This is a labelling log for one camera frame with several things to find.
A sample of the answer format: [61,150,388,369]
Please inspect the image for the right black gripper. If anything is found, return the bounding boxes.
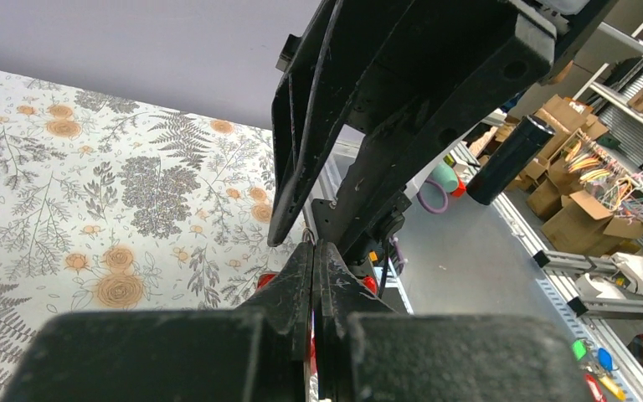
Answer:
[332,1,614,253]

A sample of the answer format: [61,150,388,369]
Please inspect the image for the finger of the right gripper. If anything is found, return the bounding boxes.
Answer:
[268,1,410,247]

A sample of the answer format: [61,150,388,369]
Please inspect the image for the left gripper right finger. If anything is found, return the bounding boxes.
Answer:
[313,241,394,333]

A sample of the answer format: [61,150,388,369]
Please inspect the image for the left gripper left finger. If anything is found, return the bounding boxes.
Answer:
[238,242,314,333]

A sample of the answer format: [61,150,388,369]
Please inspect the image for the keyring with red fob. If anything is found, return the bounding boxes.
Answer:
[243,229,393,363]

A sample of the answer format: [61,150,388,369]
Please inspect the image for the cardboard boxes on shelf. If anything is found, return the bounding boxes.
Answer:
[509,95,643,256]

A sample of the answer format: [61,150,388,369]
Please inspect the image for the floral table mat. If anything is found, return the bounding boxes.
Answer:
[0,71,306,396]

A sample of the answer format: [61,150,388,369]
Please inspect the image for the coloured key tags bunch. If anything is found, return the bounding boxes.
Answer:
[571,338,627,402]

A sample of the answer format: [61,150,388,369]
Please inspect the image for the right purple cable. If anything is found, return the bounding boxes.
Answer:
[415,178,450,216]

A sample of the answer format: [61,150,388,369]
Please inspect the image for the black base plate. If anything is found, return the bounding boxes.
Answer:
[342,192,413,314]

